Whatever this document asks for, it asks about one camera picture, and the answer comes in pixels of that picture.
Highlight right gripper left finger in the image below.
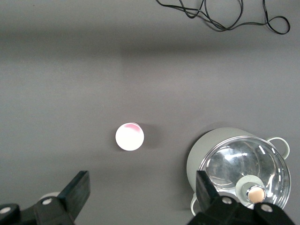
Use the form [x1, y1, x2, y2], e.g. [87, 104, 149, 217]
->
[0, 170, 91, 225]

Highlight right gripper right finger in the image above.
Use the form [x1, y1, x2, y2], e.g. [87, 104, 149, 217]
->
[187, 170, 296, 225]

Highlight pink plastic cup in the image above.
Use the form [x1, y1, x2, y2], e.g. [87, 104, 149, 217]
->
[115, 121, 145, 151]

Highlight glass lid with steel rim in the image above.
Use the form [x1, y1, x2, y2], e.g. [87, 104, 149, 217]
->
[199, 135, 292, 211]

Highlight pale green cooking pot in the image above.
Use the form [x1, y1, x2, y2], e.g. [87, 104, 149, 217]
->
[186, 127, 291, 218]

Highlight thin black loose cable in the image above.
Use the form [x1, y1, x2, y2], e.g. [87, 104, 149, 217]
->
[156, 0, 291, 35]

